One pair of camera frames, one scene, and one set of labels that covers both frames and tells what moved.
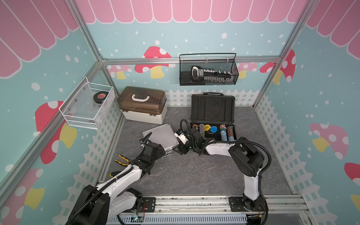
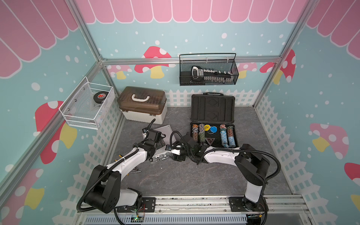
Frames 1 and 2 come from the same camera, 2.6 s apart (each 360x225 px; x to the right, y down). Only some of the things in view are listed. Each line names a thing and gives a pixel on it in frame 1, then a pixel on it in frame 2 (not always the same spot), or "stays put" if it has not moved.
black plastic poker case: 213,114 stays put
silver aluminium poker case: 164,135 stays put
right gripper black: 180,146 -> 177,157
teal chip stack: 223,132 stays put
